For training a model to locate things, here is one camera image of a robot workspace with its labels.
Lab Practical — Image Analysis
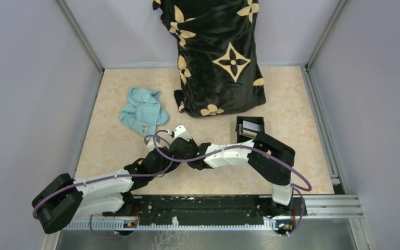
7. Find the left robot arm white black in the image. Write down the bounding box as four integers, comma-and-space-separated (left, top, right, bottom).
32, 149, 179, 234

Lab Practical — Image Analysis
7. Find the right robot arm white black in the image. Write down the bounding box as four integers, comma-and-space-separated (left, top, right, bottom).
169, 133, 296, 215

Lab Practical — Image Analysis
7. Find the black card tray box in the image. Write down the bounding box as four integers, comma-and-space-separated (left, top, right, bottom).
235, 116, 265, 143

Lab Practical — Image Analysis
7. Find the stack of cards in tray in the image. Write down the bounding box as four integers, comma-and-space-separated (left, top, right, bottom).
240, 120, 263, 138

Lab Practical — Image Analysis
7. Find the light blue cloth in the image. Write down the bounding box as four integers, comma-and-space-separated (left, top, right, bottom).
119, 87, 169, 137

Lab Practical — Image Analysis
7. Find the black beige flower-patterned blanket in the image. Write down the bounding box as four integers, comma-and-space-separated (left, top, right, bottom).
152, 0, 266, 117

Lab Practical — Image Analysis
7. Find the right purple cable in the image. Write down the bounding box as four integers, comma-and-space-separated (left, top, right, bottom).
152, 129, 313, 238

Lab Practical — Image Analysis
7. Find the purple cable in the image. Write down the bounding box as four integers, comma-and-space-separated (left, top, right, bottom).
32, 134, 175, 240
152, 129, 313, 238

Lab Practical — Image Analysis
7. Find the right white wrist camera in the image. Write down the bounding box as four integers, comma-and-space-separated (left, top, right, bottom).
170, 124, 193, 142

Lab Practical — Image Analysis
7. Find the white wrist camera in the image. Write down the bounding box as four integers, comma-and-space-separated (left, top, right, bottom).
145, 136, 160, 152
170, 124, 193, 142

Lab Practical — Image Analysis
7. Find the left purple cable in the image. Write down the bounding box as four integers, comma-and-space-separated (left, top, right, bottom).
32, 134, 175, 240

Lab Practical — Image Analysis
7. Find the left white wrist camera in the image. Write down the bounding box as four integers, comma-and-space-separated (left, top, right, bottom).
145, 136, 160, 152

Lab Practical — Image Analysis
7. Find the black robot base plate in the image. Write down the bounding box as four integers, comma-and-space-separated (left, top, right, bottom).
102, 194, 308, 228

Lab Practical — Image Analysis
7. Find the white slotted cable duct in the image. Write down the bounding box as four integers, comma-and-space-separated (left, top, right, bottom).
65, 217, 292, 232

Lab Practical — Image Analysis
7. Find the aluminium frame rail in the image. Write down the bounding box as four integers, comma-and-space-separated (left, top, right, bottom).
117, 195, 364, 220

